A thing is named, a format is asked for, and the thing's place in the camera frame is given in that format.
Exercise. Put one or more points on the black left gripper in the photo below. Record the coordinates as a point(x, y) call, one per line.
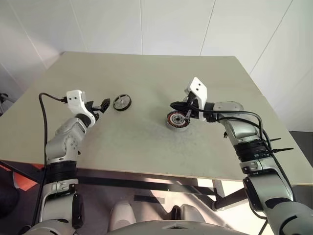
point(91, 107)

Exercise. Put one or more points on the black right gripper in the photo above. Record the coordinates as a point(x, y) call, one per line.
point(193, 105)

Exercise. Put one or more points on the silver motor part with windings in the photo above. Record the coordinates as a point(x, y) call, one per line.
point(172, 122)

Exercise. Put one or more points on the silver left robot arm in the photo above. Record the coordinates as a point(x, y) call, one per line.
point(66, 139)

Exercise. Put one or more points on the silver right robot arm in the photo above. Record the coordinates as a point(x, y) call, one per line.
point(234, 127)

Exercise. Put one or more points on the black ringed silver motor part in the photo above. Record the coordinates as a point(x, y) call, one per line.
point(121, 102)

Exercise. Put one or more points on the small black antenna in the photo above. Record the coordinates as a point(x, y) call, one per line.
point(275, 139)
point(283, 149)

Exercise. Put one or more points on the black stand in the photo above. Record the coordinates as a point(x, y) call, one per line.
point(3, 96)

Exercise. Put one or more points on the pale rounded shape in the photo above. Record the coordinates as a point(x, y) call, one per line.
point(193, 211)
point(122, 215)

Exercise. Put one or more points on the orange red object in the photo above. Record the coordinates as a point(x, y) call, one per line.
point(24, 181)

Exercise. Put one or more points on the grey robot torso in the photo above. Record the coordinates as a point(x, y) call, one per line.
point(156, 227)

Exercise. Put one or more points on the dark rounded shape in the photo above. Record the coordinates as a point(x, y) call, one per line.
point(7, 198)

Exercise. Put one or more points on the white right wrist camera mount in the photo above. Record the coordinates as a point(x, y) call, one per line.
point(199, 88)

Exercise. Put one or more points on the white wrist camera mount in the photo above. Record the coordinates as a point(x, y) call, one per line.
point(74, 99)
point(199, 88)

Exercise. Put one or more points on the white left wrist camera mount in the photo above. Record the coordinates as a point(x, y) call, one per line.
point(74, 99)

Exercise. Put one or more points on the dark metal table frame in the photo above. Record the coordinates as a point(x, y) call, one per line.
point(146, 181)

